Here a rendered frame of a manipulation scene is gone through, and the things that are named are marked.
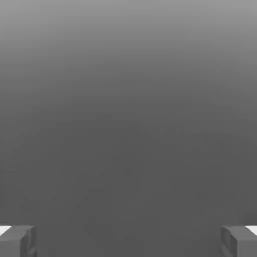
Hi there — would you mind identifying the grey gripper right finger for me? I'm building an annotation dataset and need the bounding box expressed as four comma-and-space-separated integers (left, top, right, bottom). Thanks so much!
220, 224, 257, 257

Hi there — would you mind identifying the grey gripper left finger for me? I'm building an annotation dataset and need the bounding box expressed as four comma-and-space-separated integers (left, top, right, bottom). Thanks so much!
0, 224, 38, 257

